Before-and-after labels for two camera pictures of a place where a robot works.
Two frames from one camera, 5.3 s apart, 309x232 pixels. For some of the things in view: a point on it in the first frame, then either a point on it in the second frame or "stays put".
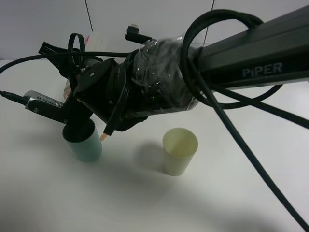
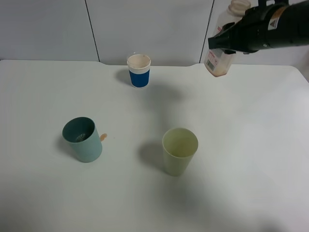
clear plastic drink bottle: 95,42 → 217,62
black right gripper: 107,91 → 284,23
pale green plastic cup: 179,146 stays put
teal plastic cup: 84,140 stays put
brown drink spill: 103,137 stays put
